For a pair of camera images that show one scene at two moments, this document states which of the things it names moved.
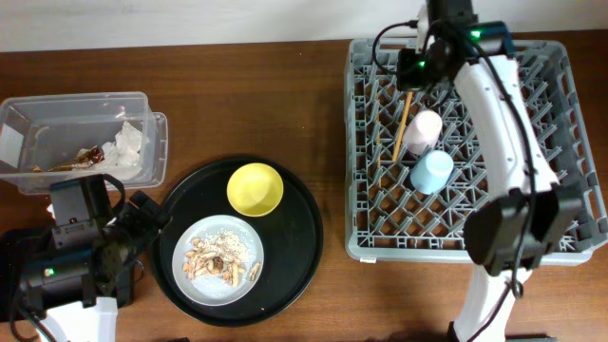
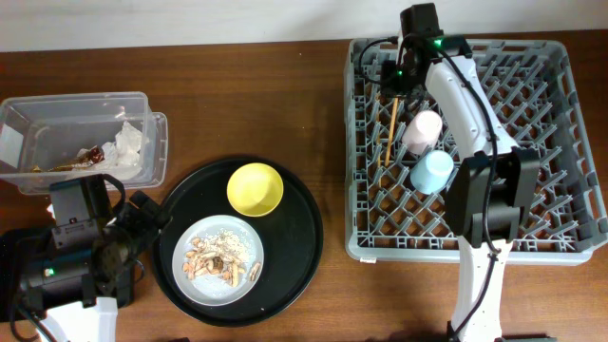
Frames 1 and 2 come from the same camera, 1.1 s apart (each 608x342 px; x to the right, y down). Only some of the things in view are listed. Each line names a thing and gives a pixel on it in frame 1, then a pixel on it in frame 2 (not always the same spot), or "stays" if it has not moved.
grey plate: (208, 289) stays
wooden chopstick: (403, 126) → (391, 128)
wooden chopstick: (378, 139) stays
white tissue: (124, 150) stays
